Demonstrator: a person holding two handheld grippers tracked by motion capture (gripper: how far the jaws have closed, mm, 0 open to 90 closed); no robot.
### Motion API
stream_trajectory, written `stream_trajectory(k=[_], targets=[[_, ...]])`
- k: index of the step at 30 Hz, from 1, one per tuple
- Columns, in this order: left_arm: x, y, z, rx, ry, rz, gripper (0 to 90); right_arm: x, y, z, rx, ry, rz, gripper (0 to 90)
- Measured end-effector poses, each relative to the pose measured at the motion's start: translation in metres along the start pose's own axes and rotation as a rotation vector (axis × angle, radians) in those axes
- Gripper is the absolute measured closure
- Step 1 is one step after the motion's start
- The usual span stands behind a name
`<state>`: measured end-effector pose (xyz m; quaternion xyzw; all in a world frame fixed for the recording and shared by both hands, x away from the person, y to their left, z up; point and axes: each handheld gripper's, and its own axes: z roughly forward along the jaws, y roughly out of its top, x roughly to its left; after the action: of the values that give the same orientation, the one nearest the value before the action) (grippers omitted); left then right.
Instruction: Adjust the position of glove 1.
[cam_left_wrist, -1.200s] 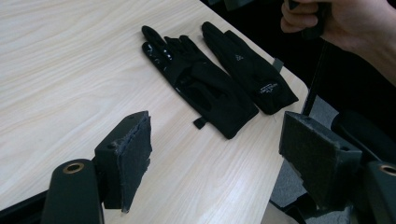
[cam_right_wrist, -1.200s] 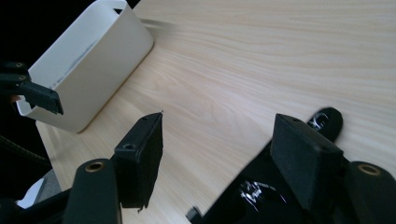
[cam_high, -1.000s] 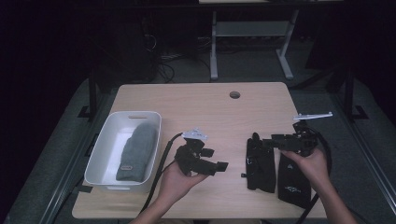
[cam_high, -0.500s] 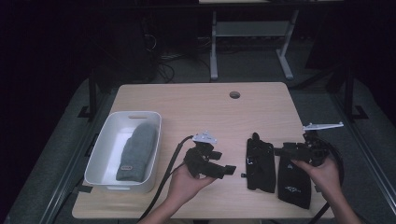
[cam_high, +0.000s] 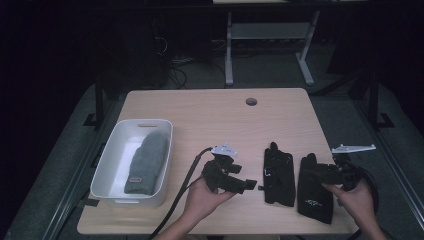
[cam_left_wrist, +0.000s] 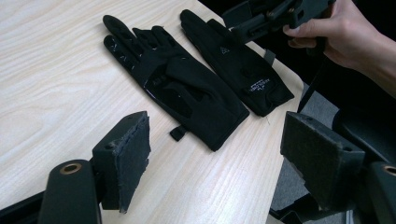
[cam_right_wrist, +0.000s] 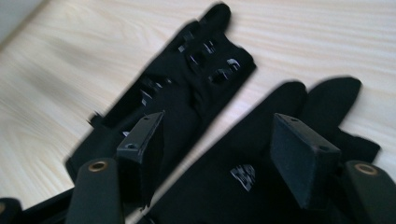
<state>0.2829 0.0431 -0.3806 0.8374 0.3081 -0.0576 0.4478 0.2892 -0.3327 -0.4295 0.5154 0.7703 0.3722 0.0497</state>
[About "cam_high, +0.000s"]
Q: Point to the grey fluffy mitten tan label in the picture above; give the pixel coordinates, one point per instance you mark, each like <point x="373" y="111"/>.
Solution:
<point x="148" y="160"/>

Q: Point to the black metal stand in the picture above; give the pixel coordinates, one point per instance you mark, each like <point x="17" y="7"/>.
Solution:
<point x="373" y="100"/>
<point x="99" y="100"/>

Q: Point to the metal floor rail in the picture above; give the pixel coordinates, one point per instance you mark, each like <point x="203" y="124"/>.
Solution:
<point x="76" y="173"/>
<point x="393" y="166"/>

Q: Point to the black glove white logo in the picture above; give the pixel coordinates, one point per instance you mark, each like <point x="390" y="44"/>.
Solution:
<point x="313" y="203"/>

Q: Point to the person's left hand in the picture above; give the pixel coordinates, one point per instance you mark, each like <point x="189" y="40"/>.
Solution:
<point x="200" y="200"/>

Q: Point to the white metal desk frame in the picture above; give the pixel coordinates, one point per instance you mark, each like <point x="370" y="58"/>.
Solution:
<point x="266" y="30"/>

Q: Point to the person's right hand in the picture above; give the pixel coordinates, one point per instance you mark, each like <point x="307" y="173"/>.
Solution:
<point x="360" y="203"/>

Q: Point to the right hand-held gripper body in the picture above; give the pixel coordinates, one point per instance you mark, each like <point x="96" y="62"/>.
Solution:
<point x="351" y="173"/>

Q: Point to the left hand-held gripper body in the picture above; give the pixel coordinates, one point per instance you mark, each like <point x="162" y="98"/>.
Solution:
<point x="216" y="173"/>

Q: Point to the white plastic bin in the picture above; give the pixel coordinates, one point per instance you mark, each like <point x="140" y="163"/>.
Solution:
<point x="113" y="173"/>

